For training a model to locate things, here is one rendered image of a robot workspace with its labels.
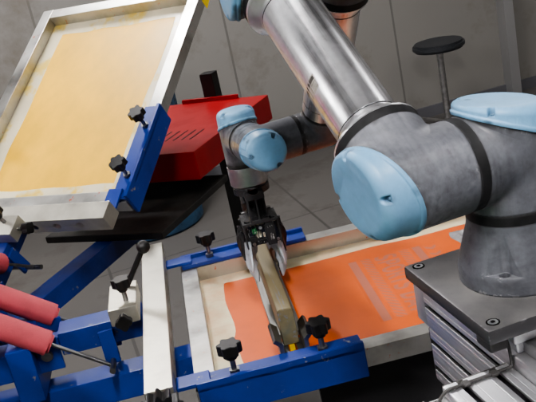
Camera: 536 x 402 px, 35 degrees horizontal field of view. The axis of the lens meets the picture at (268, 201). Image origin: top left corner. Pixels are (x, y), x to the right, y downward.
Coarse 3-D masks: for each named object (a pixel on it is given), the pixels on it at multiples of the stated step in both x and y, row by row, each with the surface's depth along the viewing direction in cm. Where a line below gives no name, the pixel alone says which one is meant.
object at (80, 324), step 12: (60, 324) 175; (72, 324) 173; (84, 324) 172; (96, 324) 171; (108, 324) 171; (132, 324) 172; (60, 336) 171; (72, 336) 171; (84, 336) 171; (96, 336) 172; (120, 336) 173; (132, 336) 173; (72, 348) 172; (84, 348) 172
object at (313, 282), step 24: (408, 240) 200; (432, 240) 197; (312, 264) 198; (336, 264) 196; (240, 288) 194; (288, 288) 189; (312, 288) 186; (336, 288) 184; (360, 288) 182; (240, 312) 183; (264, 312) 180
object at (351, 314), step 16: (320, 304) 179; (336, 304) 177; (352, 304) 176; (368, 304) 174; (256, 320) 178; (336, 320) 171; (352, 320) 170; (368, 320) 168; (400, 320) 166; (416, 320) 164; (240, 336) 173; (256, 336) 171; (336, 336) 165; (368, 336) 162; (240, 352) 167; (256, 352) 165; (272, 352) 164
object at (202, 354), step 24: (312, 240) 203; (336, 240) 204; (360, 240) 205; (216, 264) 201; (240, 264) 202; (192, 288) 191; (192, 312) 179; (192, 336) 169; (384, 336) 154; (408, 336) 153; (192, 360) 160; (384, 360) 153
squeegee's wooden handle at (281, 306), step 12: (264, 252) 183; (264, 264) 177; (264, 276) 173; (276, 276) 171; (276, 288) 165; (276, 300) 161; (288, 300) 160; (276, 312) 158; (288, 312) 157; (288, 324) 158; (288, 336) 159
